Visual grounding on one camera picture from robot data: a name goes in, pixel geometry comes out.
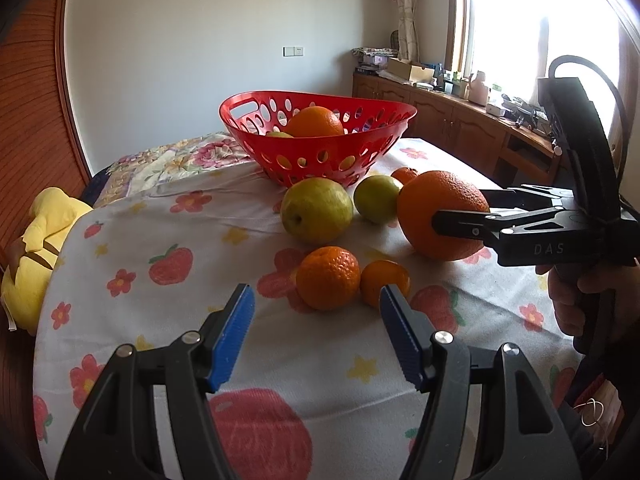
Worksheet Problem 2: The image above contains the large orange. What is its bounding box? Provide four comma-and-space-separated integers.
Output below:
396, 169, 492, 262

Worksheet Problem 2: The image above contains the mandarin orange with stem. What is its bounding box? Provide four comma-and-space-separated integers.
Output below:
390, 167, 419, 185

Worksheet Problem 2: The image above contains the small mandarin orange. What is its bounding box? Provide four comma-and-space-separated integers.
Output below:
360, 260, 411, 309

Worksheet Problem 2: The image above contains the medium mandarin orange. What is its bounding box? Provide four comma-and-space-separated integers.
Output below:
295, 246, 360, 311

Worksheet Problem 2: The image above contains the person's right hand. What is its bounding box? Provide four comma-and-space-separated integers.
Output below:
534, 257, 640, 340

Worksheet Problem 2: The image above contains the wooden sideboard cabinet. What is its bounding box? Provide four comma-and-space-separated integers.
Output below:
352, 72, 561, 186

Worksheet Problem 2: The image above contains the pink white bottle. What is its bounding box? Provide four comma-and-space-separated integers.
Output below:
468, 70, 489, 107

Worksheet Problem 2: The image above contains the green apple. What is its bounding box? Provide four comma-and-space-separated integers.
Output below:
354, 174, 402, 224

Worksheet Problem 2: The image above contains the yellow plush toy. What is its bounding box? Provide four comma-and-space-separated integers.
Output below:
1, 188, 92, 336

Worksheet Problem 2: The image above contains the cardboard box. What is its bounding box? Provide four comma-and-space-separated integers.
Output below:
386, 58, 434, 84

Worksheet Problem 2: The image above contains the yellow-green pear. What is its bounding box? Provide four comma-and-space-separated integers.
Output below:
280, 178, 354, 246

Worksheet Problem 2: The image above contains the white strawberry-print cloth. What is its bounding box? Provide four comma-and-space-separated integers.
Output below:
34, 160, 579, 479

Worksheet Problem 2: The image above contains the orange inside basket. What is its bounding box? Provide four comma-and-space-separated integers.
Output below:
284, 106, 344, 138

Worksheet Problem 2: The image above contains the green fruit inside basket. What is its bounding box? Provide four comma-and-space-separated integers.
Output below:
266, 131, 294, 139

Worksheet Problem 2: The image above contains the patterned curtain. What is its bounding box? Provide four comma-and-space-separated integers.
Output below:
397, 0, 419, 62

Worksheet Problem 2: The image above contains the red perforated plastic basket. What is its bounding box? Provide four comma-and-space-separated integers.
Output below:
219, 90, 416, 188

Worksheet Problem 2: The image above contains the floral bed quilt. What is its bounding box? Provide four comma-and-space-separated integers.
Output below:
93, 131, 250, 207

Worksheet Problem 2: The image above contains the black cable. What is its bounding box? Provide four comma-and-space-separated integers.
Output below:
546, 54, 630, 201

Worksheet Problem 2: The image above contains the window with wooden frame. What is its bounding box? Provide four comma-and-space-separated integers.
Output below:
446, 0, 639, 119

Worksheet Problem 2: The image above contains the white wall switch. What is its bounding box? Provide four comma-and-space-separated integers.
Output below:
282, 46, 305, 58

